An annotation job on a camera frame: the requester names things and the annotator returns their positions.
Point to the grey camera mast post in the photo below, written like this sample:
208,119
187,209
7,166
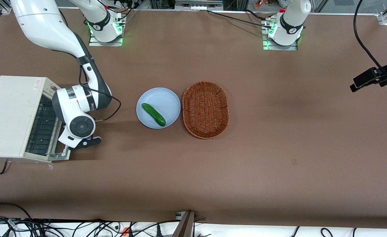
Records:
185,227

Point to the green cucumber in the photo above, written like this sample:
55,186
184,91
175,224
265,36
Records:
153,114

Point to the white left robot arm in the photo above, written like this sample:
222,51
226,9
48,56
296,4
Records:
292,19

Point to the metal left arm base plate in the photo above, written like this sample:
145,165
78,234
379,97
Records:
269,47

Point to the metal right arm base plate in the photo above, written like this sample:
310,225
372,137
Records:
96,43

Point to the white toaster oven body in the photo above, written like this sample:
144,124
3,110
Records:
12,112

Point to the brown oval wicker basket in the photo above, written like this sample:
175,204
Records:
206,110

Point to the grey power strip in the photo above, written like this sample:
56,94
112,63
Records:
198,6

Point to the clear tape piece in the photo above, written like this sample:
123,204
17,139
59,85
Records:
50,166

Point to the brown table cover mat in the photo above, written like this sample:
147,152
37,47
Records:
279,148

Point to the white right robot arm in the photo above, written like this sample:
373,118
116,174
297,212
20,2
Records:
41,26

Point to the red warning sticker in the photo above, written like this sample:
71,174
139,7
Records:
38,84

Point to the round oven control knob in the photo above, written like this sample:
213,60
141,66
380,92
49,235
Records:
52,88

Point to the small metal mast bracket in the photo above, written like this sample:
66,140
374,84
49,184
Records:
179,215

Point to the light blue round plate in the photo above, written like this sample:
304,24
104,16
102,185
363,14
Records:
163,102

